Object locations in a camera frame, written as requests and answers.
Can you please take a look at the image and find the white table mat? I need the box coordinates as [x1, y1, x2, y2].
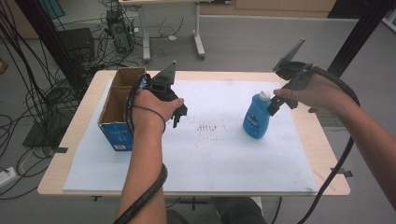
[63, 79, 318, 196]

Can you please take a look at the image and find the grey floor mat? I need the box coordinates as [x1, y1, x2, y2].
[315, 107, 345, 128]

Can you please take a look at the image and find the black metal frame post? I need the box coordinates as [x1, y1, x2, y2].
[326, 0, 395, 78]
[14, 0, 89, 94]

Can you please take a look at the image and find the black corrugated right gripper cable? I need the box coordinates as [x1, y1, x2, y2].
[295, 65, 361, 224]

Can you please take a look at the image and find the black corrugated left gripper cable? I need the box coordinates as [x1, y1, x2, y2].
[113, 74, 169, 224]

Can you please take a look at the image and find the black box on floor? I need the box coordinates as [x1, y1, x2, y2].
[57, 27, 96, 64]

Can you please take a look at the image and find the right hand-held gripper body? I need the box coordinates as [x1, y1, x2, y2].
[273, 37, 314, 110]

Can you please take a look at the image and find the person's left leg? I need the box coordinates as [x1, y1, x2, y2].
[165, 208, 191, 224]

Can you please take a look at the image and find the black floor mat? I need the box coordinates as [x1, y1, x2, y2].
[22, 107, 77, 149]

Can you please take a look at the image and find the person's right leg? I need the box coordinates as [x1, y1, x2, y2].
[212, 196, 269, 224]

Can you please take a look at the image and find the white power strip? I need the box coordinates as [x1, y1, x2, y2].
[0, 166, 17, 189]

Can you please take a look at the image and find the white desk frame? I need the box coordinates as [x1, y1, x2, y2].
[119, 0, 207, 63]

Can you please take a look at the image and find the blue cardboard box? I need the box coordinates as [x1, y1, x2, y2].
[97, 66, 148, 152]

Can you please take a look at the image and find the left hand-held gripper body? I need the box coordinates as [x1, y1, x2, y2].
[144, 60, 189, 117]

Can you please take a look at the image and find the blue plastic bottle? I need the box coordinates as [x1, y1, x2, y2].
[242, 90, 274, 140]

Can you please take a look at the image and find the person's leg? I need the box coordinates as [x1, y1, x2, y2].
[165, 208, 191, 224]
[212, 196, 269, 224]

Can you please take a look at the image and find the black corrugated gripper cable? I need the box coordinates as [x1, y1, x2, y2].
[113, 74, 169, 224]
[295, 65, 361, 224]

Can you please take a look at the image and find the thin left wrist cord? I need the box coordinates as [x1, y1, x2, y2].
[133, 105, 167, 133]

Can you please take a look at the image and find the person's right hand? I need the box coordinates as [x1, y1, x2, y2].
[273, 74, 354, 114]

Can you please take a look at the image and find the computer tower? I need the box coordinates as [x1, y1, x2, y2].
[105, 8, 135, 54]

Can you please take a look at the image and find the person's left hand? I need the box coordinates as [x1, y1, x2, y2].
[132, 89, 185, 134]

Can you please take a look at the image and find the tangle of black floor cables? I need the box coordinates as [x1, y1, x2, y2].
[0, 0, 104, 201]

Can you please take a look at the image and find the wooden cabinet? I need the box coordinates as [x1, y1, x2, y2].
[199, 0, 338, 19]

